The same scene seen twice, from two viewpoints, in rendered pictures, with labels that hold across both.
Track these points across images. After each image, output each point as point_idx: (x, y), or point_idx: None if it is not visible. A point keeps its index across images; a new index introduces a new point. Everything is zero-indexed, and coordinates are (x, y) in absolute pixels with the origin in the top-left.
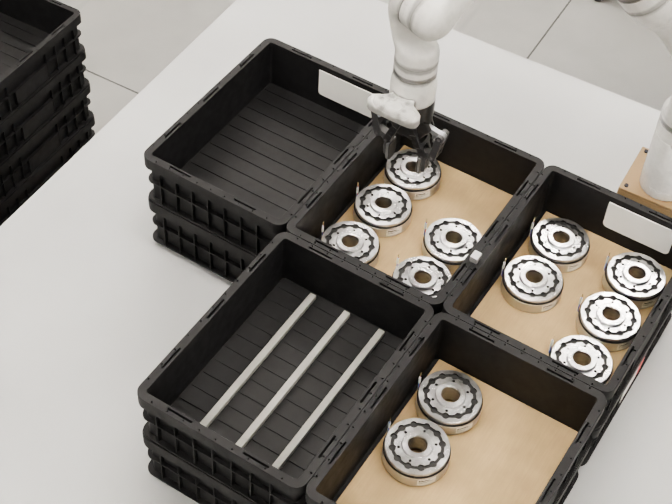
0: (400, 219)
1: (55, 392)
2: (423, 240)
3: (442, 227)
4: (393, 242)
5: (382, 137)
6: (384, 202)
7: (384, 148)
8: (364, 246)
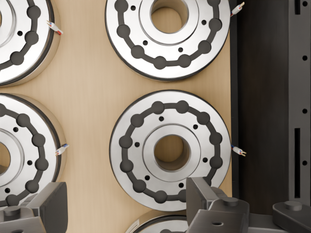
0: (117, 136)
1: None
2: (49, 120)
3: (30, 170)
4: (112, 101)
5: (253, 214)
6: (176, 165)
7: (220, 195)
8: (137, 23)
